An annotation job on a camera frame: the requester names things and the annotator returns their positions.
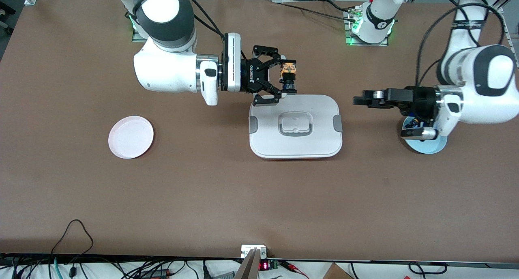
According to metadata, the orange and black switch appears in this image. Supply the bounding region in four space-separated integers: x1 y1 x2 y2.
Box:
280 60 298 94

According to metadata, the pink box with white lid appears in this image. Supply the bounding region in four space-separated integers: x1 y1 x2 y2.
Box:
248 94 343 161

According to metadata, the small white device box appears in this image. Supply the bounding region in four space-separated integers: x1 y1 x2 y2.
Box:
241 245 268 259

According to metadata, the light blue round plate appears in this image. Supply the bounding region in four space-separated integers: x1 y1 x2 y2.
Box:
401 116 448 155

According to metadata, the pale pink round plate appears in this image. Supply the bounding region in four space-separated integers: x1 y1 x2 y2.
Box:
108 116 154 159

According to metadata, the aluminium profile bar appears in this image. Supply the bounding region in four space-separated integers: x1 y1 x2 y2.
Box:
234 249 262 279

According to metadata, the brown cardboard piece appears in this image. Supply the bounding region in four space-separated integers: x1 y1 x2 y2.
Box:
322 263 354 279

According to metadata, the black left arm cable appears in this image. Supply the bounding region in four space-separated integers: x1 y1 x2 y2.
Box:
416 3 505 89

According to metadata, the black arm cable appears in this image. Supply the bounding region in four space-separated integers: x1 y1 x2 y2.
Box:
133 0 226 40
416 3 505 89

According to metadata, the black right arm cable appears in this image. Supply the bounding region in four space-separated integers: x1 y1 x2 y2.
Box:
133 0 226 40

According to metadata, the black cable across table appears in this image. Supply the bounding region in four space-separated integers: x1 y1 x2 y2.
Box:
280 0 353 22

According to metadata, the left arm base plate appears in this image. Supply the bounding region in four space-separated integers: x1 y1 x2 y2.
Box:
344 7 390 47

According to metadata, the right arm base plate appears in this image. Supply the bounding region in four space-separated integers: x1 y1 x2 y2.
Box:
131 13 149 42

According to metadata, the black looped cable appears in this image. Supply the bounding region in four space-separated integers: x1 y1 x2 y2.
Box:
51 219 94 271

